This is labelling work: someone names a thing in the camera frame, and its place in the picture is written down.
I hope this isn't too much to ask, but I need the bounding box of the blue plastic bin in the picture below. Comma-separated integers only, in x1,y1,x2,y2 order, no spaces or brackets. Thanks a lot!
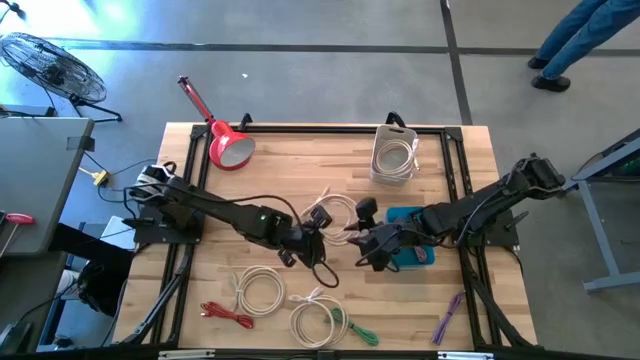
385,205,437,272

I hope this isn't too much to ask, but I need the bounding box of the grey side table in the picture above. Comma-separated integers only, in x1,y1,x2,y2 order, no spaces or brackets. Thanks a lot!
0,116,96,257

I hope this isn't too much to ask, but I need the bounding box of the black aluminium table frame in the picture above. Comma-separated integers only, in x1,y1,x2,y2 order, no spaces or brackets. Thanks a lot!
121,123,534,351

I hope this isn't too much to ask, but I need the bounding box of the person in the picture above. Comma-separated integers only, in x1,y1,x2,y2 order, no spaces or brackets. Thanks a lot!
526,0,640,94
49,223,135,318

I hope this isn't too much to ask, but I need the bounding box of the white paper sheet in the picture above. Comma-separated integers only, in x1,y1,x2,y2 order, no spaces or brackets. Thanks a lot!
99,215,137,251

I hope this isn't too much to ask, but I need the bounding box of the black floor fan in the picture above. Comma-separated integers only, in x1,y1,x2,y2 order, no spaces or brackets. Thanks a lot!
0,31,124,124

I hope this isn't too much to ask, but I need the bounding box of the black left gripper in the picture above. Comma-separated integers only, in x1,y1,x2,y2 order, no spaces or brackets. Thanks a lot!
277,203,335,270

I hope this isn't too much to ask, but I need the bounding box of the red cable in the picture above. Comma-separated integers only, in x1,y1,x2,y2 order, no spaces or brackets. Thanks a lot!
199,301,255,330

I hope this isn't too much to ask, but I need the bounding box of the red desk lamp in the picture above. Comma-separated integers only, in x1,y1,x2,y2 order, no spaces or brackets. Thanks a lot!
177,75,257,172

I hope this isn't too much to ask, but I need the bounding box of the white plastic bin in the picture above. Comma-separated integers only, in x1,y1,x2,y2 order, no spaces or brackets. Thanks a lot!
369,124,420,188

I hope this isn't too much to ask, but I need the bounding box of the grey metal table frame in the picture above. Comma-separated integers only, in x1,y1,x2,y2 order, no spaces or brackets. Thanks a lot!
571,128,640,295

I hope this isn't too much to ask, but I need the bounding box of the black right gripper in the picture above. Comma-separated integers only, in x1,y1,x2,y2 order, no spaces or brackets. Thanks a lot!
343,196,404,274

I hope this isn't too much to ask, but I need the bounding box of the red-handled tool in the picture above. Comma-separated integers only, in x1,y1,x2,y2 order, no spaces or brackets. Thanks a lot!
0,211,37,259

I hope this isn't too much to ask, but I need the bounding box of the yellow power plug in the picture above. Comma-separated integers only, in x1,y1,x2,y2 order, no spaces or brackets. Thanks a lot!
78,167,111,188

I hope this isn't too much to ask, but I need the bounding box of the white USB cable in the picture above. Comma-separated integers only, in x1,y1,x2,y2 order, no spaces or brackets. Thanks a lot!
299,185,360,247
287,286,351,350
228,264,287,319
374,138,420,177

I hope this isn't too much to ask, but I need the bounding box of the green bundled cable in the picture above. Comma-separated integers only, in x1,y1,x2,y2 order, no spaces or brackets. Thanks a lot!
327,306,381,348

